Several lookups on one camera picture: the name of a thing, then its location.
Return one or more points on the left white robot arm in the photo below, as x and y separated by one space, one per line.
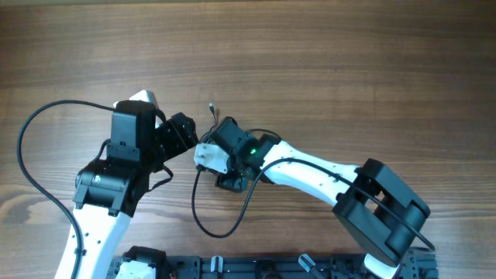
108 190

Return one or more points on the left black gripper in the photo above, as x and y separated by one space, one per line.
181 135

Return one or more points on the black aluminium base frame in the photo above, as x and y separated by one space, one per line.
142 262

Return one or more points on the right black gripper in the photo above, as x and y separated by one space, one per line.
231 182

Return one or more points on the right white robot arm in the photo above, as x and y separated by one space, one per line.
379 210

